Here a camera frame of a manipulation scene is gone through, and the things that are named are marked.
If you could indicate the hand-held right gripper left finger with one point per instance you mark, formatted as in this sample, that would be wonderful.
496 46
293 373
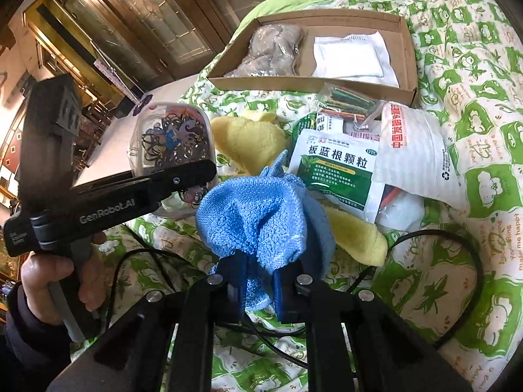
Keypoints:
235 279

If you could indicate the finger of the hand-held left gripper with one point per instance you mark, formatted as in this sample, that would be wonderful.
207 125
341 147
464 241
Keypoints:
175 181

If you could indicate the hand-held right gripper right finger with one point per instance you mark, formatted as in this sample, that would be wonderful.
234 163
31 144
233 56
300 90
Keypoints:
286 294

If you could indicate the blue terry cloth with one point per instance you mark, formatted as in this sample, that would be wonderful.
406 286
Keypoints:
253 220

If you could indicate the yellow fluffy cloth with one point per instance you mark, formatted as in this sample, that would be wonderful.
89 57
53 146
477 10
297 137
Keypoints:
245 139

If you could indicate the green white medicine packet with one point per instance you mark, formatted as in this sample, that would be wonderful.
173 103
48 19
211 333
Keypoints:
335 179

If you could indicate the bag of thin coloured sticks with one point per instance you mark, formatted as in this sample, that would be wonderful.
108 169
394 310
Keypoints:
347 102

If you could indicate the white plastic bag red print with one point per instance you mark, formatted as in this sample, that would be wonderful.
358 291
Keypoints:
416 151

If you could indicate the shallow cardboard box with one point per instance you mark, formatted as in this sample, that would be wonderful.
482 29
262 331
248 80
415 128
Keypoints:
367 20

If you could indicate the person's left forearm dark sleeve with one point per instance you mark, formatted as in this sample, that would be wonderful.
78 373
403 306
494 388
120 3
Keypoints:
24 347

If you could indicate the person's left hand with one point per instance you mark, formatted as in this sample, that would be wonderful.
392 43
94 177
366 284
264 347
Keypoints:
92 269

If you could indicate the small purple item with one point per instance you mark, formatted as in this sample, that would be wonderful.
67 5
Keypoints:
142 104

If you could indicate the wooden cabinet with glass doors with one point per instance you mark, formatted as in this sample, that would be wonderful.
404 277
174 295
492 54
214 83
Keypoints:
122 16

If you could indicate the green printed packet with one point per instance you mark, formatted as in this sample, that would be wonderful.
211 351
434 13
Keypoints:
314 122

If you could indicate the grey plush in clear bag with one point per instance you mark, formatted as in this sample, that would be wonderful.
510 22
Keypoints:
269 49

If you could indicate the lime green bedsheet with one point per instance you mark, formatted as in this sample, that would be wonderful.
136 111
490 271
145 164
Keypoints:
278 6

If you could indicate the white pad packet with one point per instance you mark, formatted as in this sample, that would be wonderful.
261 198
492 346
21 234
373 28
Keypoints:
347 59

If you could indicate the green patterned quilt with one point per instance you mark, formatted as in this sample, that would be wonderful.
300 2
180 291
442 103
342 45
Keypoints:
470 90

